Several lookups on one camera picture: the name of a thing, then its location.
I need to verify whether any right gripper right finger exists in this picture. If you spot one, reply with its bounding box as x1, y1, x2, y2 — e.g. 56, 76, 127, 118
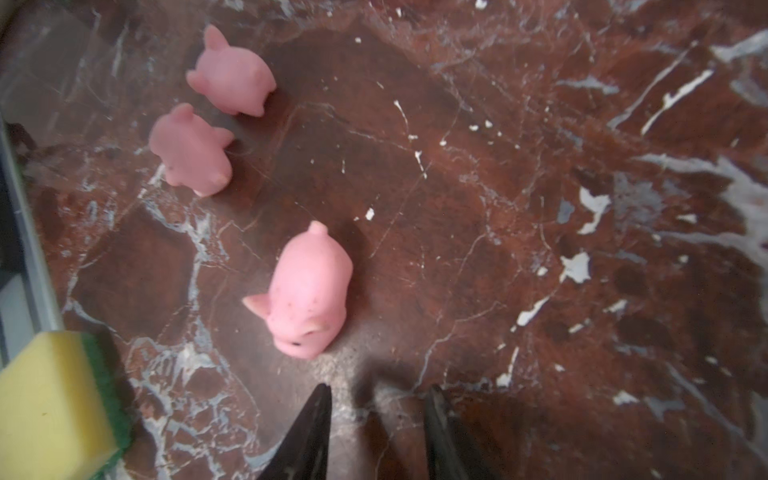
424, 385, 486, 480

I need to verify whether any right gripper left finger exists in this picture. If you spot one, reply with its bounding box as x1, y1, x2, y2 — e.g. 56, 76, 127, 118
258, 383, 332, 480

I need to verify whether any pink pig toy cluster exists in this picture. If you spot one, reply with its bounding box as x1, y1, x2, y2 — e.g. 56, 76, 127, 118
148, 103, 235, 198
186, 25, 277, 117
242, 220, 353, 360

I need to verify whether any yellow sponge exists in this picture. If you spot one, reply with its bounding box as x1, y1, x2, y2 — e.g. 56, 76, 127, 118
1, 331, 132, 479

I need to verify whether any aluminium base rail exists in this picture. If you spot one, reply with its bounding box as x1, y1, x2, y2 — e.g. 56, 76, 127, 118
1, 122, 64, 367

